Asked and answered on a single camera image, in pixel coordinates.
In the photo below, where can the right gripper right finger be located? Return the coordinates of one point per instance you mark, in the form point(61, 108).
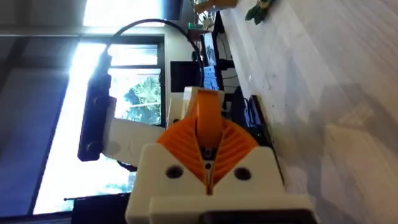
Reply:
point(248, 174)

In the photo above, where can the black monitor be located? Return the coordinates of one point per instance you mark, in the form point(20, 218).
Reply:
point(185, 76)

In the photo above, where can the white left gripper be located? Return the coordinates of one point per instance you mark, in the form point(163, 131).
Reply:
point(133, 140)

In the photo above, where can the green leafy vegetable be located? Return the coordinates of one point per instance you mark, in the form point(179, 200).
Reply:
point(258, 12)

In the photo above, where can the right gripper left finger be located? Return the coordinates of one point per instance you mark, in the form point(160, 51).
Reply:
point(161, 174)

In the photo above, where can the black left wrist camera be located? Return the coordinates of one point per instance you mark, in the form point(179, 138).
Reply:
point(94, 118)

